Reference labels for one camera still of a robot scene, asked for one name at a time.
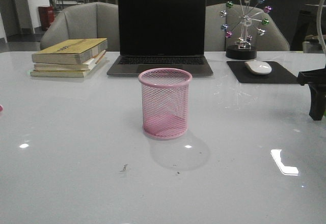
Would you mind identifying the white computer mouse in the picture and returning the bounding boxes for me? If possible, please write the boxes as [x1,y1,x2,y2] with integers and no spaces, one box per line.
[244,60,272,75]

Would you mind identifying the pink mesh pen holder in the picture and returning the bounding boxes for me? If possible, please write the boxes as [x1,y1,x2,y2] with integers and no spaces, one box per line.
[138,68,192,139]

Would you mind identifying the left grey armchair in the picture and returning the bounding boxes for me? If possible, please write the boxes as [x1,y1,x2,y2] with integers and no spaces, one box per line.
[40,2,120,51]

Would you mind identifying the grey open laptop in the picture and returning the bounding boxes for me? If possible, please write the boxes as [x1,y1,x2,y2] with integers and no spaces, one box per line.
[107,0,213,76]

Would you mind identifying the grey armchair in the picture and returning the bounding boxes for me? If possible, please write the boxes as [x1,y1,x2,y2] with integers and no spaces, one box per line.
[204,4,290,51]
[40,2,120,51]

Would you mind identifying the top yellow book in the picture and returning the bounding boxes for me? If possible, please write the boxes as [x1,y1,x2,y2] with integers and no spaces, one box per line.
[32,38,107,65]

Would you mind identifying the bottom cream book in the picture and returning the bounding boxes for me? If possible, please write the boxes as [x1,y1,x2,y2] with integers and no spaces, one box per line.
[29,57,108,77]

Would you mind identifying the cream book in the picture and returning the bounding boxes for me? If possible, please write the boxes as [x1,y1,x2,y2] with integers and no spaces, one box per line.
[29,57,108,77]
[34,50,106,71]

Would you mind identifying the ferris wheel desk ornament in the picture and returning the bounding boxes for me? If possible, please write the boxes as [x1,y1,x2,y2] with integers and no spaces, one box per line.
[220,0,273,60]

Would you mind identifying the right grey armchair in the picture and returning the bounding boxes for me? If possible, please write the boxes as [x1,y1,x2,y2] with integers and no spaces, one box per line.
[204,4,290,51]

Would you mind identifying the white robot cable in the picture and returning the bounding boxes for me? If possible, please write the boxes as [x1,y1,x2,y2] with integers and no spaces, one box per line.
[316,0,326,54]

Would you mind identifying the black mouse pad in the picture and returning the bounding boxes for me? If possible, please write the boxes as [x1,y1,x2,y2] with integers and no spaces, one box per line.
[227,61,297,85]

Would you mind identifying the middle cream book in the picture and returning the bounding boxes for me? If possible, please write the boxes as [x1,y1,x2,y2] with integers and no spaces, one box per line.
[34,50,106,71]

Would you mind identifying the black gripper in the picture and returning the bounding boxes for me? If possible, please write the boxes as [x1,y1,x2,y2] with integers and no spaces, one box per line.
[297,68,325,121]

